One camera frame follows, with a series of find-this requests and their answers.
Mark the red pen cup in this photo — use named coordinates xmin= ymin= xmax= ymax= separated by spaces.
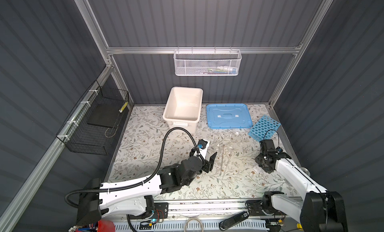
xmin=68 ymin=219 xmax=116 ymax=232

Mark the coiled beige cable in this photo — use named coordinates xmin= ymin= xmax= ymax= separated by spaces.
xmin=183 ymin=216 xmax=205 ymax=232

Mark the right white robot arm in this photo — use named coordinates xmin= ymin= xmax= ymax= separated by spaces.
xmin=255 ymin=139 xmax=348 ymax=232

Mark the blue test tube rack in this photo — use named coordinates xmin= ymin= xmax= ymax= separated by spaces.
xmin=248 ymin=115 xmax=281 ymax=142

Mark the white small tube rack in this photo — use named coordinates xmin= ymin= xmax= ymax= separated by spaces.
xmin=253 ymin=165 xmax=263 ymax=174

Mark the white wire wall basket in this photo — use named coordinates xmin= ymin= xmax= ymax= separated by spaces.
xmin=173 ymin=49 xmax=242 ymax=76

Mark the long glass stirring rod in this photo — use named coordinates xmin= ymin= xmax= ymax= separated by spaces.
xmin=220 ymin=145 xmax=226 ymax=176

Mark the clear plastic measuring cup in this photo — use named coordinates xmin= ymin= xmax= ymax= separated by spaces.
xmin=301 ymin=167 xmax=311 ymax=177

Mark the black wire wall basket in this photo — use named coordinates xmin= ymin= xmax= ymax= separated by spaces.
xmin=57 ymin=82 xmax=130 ymax=155

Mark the blue plastic bin lid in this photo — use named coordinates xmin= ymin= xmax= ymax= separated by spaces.
xmin=206 ymin=103 xmax=253 ymax=129

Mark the yellow brush in basket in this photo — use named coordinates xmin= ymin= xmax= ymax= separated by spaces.
xmin=119 ymin=102 xmax=129 ymax=113

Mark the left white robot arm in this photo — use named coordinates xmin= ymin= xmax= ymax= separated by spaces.
xmin=65 ymin=127 xmax=217 ymax=226

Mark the black handheld device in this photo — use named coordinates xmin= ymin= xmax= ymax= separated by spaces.
xmin=219 ymin=211 xmax=250 ymax=231

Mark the white plastic storage bin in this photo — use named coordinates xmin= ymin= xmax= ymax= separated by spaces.
xmin=163 ymin=87 xmax=203 ymax=134

